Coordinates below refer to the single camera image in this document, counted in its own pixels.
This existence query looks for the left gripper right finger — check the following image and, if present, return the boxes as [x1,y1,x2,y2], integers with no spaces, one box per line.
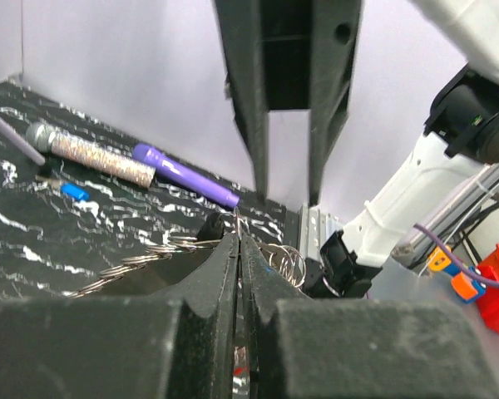
[240,235,499,398]

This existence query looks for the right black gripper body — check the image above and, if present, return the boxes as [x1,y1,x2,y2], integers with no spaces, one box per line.
[259,0,313,111]

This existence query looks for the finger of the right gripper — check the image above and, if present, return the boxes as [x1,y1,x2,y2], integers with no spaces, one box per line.
[215,1,269,200]
[309,1,363,206]

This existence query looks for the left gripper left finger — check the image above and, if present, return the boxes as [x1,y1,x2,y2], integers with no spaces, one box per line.
[0,234,239,398]

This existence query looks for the large toothed keyring disc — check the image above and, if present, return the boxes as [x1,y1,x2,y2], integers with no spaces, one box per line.
[64,207,308,298]

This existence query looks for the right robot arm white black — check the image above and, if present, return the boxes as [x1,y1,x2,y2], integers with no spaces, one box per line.
[215,1,499,298]

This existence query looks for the orange blue toy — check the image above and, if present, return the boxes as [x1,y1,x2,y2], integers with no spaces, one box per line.
[451,272,487,303]

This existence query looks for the glitter toy microphone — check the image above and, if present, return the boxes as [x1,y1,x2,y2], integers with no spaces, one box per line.
[26,122,156,188]

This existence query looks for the lilac music stand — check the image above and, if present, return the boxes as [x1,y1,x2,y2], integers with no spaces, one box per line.
[0,117,52,177]

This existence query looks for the yellow toy ring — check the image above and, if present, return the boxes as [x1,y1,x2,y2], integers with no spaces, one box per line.
[427,244,461,275]

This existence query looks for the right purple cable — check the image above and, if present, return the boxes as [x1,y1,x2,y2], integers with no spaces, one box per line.
[413,222,499,292]

